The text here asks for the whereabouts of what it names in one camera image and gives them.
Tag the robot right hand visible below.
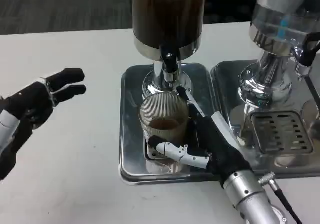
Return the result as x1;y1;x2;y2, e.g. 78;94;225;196
148;85;253;190

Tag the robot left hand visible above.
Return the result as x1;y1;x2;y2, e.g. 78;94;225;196
0;68;87;182

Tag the clear ribbed glass cup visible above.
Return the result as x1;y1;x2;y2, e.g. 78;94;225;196
138;93;190;175

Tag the steel drip tray base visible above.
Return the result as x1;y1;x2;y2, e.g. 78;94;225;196
210;60;320;179
119;62;226;184

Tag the black tap with chrome spout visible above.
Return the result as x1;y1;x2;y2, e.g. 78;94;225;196
294;32;320;77
159;45;180;88

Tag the drink dispenser with clear tank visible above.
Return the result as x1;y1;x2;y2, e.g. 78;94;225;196
237;0;320;115

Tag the drink dispenser with dark drink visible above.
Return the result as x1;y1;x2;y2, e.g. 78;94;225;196
131;0;208;102

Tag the black cable with metal plug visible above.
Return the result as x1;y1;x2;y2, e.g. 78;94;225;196
258;171;305;224

